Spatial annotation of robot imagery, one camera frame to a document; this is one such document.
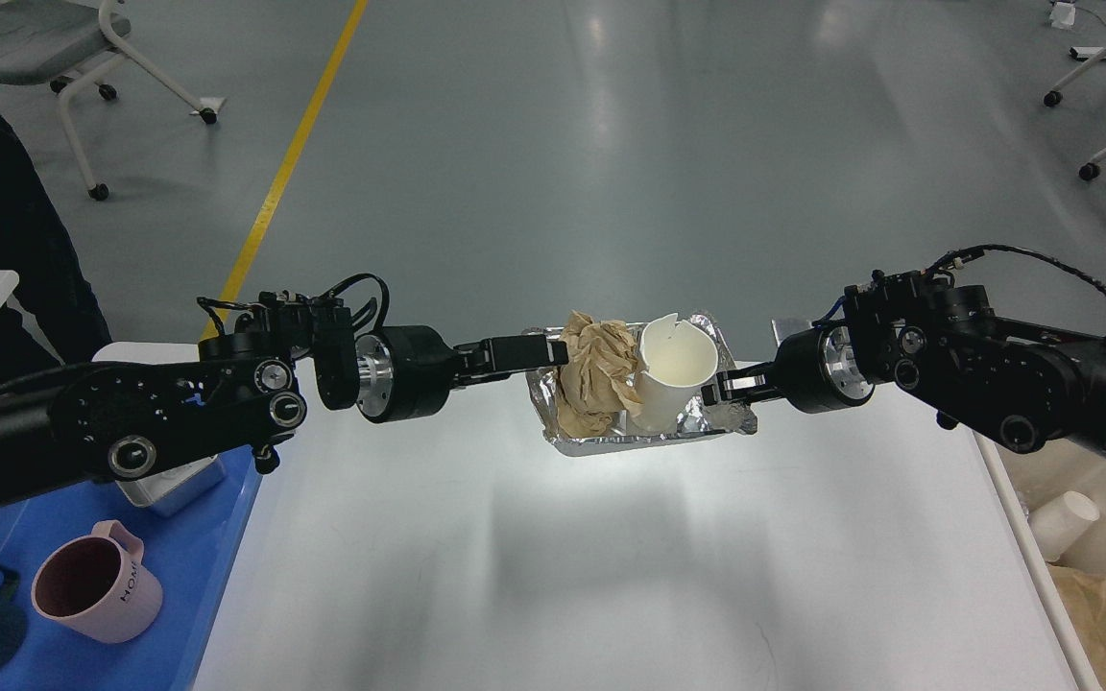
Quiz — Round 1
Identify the stainless steel rectangular tin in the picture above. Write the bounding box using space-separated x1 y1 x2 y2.
117 456 227 517

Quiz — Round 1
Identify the white chair legs right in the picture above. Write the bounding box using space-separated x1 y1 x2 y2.
1042 0 1106 184

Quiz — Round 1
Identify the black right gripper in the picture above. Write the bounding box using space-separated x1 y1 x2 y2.
701 326 877 413

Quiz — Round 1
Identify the grey office chair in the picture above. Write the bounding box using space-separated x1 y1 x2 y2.
0 1 219 201

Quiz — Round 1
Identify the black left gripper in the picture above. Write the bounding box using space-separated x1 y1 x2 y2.
355 326 568 423

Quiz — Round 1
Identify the aluminium foil tray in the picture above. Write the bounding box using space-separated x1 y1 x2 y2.
523 312 757 458

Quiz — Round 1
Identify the pink HOME mug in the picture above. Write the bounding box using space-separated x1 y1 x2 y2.
31 520 165 643

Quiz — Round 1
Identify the left floor socket plate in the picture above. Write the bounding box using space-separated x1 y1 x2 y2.
771 318 815 347

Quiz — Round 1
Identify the white plastic bin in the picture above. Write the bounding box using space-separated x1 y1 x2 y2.
978 438 1106 690

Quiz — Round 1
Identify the blue plastic tray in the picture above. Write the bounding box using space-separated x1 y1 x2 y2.
0 447 260 690

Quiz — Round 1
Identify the white paper cup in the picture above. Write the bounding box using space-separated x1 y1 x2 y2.
632 312 718 435

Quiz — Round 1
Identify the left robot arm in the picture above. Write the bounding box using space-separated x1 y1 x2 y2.
0 273 568 507

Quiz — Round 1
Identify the paper cup in bin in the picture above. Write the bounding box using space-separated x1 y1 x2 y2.
1027 490 1100 561

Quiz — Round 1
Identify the person in beige sweater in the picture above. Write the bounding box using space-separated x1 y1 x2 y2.
0 114 111 384

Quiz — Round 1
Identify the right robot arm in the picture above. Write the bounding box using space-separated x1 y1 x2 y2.
701 244 1106 458

